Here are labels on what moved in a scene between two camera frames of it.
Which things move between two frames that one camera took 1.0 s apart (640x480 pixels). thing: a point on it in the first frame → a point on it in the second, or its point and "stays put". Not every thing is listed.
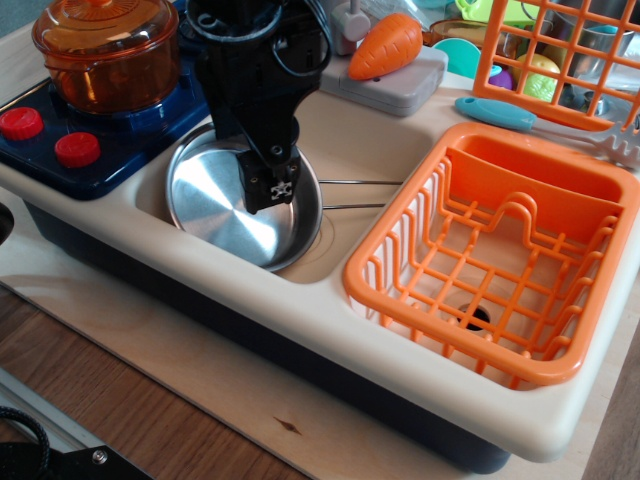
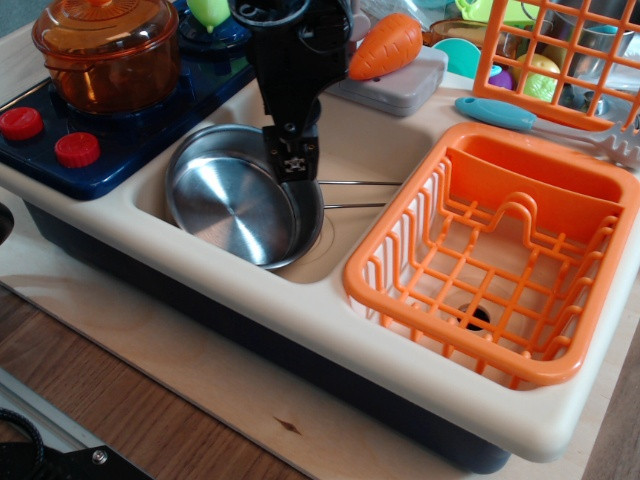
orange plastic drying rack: x=506 y=253 stays put
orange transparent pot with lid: x=110 y=56 stays put
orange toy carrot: x=392 y=42 stays put
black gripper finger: x=282 y=181 → x=302 y=155
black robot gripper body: x=256 y=60 → x=300 y=49
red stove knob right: x=77 y=149 stays put
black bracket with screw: x=95 y=463 stays put
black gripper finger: x=256 y=173 → x=279 y=150
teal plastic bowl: x=463 y=57 stays put
